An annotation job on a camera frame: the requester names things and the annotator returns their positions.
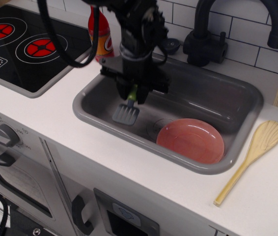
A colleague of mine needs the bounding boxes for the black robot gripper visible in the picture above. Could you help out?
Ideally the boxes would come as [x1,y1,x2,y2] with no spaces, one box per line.
[99,42,170,104]

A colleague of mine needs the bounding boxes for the green handled grey spatula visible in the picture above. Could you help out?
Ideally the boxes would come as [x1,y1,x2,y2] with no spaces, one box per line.
[112,85,139,126]

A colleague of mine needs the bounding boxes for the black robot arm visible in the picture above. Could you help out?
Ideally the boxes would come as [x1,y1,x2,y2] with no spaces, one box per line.
[37,0,169,104]

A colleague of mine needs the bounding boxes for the pink plate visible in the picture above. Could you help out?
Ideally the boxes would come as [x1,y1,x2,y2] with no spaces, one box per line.
[156,118,224,164]

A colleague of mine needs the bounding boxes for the grey plastic sink basin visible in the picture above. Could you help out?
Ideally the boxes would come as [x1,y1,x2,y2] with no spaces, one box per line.
[73,59,264,175]

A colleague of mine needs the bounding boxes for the red ketchup bottle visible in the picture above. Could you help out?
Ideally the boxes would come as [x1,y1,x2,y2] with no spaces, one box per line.
[88,6,114,62]

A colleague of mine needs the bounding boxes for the black faucet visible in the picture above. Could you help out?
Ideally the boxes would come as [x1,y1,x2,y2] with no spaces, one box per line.
[183,0,278,67]

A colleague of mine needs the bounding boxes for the black toy stovetop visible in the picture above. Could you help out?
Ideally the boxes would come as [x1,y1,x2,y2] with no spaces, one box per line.
[0,4,93,99]

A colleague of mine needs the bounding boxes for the grey dishwasher control panel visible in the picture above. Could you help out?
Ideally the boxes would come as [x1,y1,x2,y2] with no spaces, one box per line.
[93,188,160,236]

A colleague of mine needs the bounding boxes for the grey oven knob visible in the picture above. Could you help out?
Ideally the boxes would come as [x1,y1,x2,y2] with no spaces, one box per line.
[0,124,23,148]

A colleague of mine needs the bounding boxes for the wooden spoon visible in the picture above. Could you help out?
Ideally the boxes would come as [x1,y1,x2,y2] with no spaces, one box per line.
[213,120,278,207]

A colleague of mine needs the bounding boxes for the blue handled grey ladle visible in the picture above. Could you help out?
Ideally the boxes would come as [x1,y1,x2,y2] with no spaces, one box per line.
[162,38,180,55]

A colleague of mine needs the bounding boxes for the black dishwasher handle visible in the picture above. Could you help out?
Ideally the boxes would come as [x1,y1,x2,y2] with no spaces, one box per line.
[71,195,94,236]

